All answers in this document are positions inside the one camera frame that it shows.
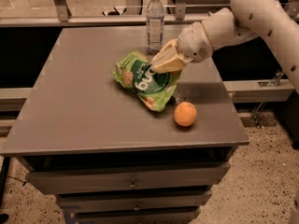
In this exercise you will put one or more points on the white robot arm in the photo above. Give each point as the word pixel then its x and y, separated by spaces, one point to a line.
pixel 260 188

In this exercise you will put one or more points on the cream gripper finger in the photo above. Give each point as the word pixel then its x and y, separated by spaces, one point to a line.
pixel 167 52
pixel 176 63

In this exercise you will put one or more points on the green rice chip bag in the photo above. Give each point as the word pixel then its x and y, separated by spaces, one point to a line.
pixel 154 90

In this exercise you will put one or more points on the grey drawer cabinet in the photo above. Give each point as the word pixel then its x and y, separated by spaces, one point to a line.
pixel 106 157

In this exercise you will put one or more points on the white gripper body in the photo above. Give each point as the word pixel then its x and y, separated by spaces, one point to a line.
pixel 193 41

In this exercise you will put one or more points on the clear plastic water bottle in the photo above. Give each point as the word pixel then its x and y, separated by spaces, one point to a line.
pixel 155 26

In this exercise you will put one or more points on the metal railing frame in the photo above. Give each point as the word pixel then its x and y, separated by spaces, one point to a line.
pixel 66 13

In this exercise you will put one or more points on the orange fruit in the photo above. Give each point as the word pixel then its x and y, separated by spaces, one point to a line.
pixel 185 114

